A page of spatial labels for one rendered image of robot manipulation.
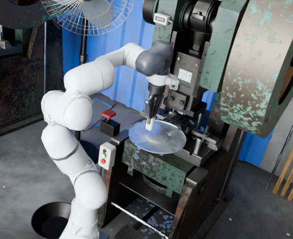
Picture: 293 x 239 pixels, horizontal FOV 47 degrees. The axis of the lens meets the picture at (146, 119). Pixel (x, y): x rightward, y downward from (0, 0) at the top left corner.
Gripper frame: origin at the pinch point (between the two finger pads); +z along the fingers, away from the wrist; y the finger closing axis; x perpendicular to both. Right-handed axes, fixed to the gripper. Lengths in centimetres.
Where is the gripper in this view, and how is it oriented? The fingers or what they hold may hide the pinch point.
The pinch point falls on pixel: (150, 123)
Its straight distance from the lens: 157.1
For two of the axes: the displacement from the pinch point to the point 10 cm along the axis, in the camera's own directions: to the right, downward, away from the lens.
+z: -1.6, 8.6, 4.9
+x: 8.1, 4.0, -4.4
